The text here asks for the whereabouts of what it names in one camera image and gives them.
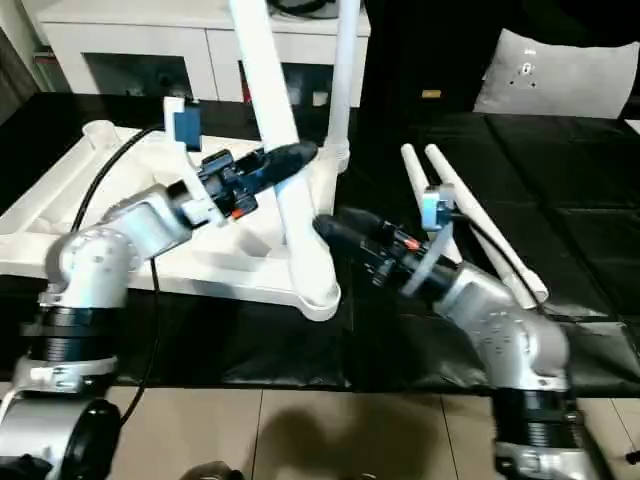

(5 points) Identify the white plastic table leg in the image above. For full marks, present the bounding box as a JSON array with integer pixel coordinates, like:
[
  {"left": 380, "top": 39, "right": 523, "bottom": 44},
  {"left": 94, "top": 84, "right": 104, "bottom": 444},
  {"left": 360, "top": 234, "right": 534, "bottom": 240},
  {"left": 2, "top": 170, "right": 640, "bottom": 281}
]
[
  {"left": 399, "top": 143, "right": 538, "bottom": 310},
  {"left": 321, "top": 0, "right": 365, "bottom": 177},
  {"left": 227, "top": 0, "right": 343, "bottom": 307},
  {"left": 423, "top": 143, "right": 550, "bottom": 307}
]

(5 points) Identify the white plastic table top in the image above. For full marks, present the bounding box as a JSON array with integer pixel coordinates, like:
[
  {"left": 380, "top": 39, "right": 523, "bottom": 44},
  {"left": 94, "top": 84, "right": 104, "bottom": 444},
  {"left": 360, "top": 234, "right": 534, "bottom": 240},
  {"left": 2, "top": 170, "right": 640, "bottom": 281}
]
[{"left": 0, "top": 119, "right": 350, "bottom": 322}]

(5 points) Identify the white sideboard with glass doors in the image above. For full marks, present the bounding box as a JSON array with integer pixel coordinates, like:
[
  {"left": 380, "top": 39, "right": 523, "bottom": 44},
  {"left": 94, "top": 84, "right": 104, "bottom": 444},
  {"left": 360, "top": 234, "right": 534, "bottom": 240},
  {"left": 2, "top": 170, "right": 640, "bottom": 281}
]
[{"left": 34, "top": 0, "right": 372, "bottom": 110}]

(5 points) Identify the black cabinet with yellow label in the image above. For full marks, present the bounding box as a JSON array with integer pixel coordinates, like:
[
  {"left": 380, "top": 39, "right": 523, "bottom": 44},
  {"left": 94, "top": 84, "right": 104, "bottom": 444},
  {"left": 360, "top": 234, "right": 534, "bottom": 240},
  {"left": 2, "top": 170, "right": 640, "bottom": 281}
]
[{"left": 366, "top": 0, "right": 502, "bottom": 115}]

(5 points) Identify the light grey cushion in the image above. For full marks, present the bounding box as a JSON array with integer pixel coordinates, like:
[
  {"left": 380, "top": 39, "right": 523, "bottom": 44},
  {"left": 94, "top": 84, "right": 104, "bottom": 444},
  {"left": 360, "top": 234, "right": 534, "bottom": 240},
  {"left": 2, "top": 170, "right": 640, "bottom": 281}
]
[{"left": 471, "top": 27, "right": 640, "bottom": 121}]

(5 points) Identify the brown rounded robot part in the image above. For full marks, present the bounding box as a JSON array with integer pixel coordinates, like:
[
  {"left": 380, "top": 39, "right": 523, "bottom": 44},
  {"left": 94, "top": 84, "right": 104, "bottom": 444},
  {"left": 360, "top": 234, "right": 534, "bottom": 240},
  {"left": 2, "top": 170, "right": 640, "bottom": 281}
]
[{"left": 181, "top": 462, "right": 242, "bottom": 480}]

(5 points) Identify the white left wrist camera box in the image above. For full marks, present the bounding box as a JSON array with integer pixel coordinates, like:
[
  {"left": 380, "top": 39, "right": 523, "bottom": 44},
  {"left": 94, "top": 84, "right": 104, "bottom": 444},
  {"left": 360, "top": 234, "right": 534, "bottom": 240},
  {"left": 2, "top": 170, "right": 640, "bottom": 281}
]
[{"left": 162, "top": 96, "right": 225, "bottom": 230}]

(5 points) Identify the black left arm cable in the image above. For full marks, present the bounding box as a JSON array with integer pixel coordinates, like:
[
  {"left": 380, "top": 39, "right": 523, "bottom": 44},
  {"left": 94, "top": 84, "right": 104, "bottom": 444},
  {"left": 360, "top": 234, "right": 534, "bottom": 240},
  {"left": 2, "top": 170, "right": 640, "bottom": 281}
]
[{"left": 68, "top": 126, "right": 167, "bottom": 426}]

